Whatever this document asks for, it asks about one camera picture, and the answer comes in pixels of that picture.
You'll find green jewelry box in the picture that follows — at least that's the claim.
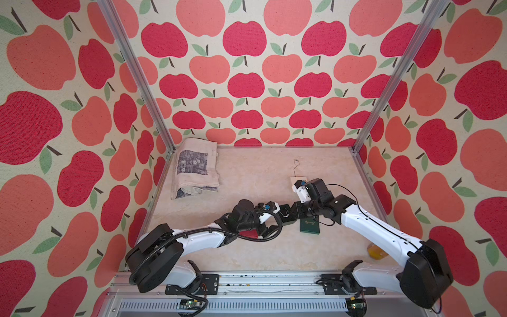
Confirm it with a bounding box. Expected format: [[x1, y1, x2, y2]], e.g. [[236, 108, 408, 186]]
[[300, 217, 320, 235]]

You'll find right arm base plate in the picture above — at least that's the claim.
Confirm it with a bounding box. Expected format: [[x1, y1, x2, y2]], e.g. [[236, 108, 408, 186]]
[[315, 274, 378, 296]]

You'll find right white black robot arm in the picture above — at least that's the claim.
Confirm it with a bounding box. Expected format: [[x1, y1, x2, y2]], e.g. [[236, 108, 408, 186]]
[[291, 178, 454, 309]]

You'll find cream lift-off box lid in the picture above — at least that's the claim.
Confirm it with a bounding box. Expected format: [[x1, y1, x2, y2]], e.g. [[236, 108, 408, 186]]
[[290, 176, 308, 191]]

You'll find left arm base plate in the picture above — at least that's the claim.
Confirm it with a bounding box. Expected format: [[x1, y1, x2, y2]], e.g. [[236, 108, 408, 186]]
[[162, 273, 220, 296]]

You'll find left aluminium frame post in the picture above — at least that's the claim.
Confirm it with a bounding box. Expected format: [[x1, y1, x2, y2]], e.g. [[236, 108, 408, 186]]
[[98, 0, 176, 154]]

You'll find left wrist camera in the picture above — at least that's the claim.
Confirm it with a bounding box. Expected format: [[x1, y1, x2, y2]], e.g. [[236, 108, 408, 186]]
[[260, 202, 281, 214]]

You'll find aluminium frame post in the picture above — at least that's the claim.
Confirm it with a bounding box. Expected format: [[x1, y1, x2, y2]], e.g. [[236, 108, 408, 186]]
[[98, 0, 176, 154], [351, 0, 450, 157]]

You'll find right aluminium frame post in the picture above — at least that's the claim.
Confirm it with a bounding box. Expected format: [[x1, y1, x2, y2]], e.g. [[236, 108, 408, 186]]
[[351, 0, 450, 157]]

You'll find red jewelry box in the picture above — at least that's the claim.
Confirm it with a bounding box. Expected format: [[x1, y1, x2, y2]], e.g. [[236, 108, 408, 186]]
[[239, 230, 259, 239]]

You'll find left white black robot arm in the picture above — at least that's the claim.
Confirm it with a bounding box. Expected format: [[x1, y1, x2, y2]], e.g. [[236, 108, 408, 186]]
[[125, 199, 288, 293]]

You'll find orange soda can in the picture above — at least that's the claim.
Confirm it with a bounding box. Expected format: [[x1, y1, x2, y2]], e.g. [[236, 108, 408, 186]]
[[367, 243, 388, 260]]

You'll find folded beige patterned cloth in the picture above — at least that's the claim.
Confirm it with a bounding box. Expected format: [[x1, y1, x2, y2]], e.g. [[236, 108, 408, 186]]
[[170, 138, 220, 199]]

